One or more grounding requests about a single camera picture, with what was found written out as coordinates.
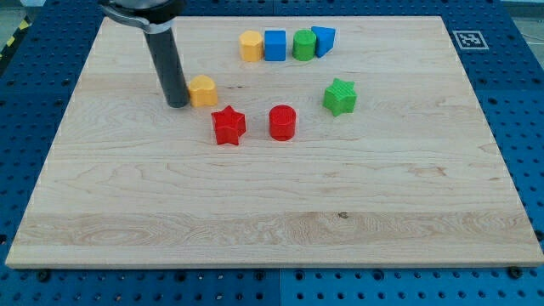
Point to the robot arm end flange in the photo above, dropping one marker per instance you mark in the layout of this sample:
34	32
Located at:
150	16

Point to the light wooden board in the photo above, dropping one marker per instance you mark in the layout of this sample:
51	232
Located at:
413	178

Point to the red cylinder block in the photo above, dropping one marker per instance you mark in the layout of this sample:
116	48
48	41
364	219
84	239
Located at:
282	122

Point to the red star block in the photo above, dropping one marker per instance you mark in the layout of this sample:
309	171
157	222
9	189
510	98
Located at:
229	125

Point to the green star block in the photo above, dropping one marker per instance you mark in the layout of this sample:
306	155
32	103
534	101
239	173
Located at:
340	97

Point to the yellow hexagon block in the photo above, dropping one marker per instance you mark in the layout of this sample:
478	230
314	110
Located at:
251	45

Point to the blue cube block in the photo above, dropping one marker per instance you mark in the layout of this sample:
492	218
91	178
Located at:
275	45

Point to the green cylinder block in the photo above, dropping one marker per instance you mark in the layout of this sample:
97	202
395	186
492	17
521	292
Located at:
303	47

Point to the blue triangle block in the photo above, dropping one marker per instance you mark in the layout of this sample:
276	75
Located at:
325	38

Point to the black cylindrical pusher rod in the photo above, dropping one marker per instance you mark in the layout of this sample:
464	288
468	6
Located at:
165	56

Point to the white fiducial marker tag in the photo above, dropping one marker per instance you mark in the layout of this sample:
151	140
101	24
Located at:
470	40

